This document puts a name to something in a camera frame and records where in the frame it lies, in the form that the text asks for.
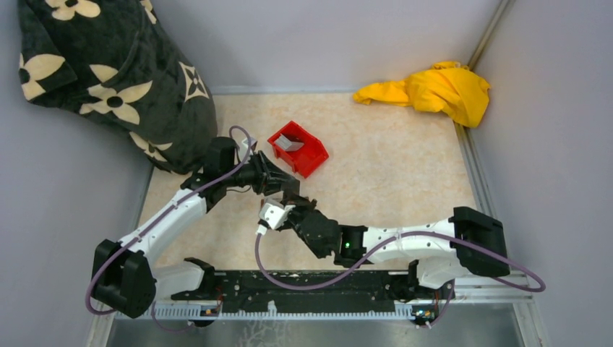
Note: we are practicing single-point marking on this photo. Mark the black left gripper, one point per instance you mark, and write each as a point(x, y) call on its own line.
point(269, 180)

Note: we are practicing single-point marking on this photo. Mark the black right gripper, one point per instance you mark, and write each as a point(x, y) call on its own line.
point(292, 199)

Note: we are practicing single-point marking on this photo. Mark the grey cards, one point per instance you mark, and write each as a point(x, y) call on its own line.
point(289, 143)

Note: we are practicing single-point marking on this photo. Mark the red plastic bin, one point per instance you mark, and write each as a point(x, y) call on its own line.
point(306, 160)

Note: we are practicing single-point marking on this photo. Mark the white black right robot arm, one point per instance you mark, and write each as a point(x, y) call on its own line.
point(467, 243)

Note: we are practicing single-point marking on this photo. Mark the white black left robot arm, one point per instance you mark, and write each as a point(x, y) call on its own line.
point(124, 275)

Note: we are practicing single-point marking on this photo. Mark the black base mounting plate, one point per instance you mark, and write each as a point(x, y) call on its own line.
point(363, 291)

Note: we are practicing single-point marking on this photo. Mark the black floral plush blanket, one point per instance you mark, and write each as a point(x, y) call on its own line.
point(111, 62)

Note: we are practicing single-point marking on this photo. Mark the yellow crumpled cloth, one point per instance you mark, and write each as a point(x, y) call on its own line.
point(447, 87)

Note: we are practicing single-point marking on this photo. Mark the white slotted cable duct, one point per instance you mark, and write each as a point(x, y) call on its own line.
point(196, 312)

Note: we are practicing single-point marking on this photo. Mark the aluminium frame rail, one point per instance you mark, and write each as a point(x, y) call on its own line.
point(472, 289)

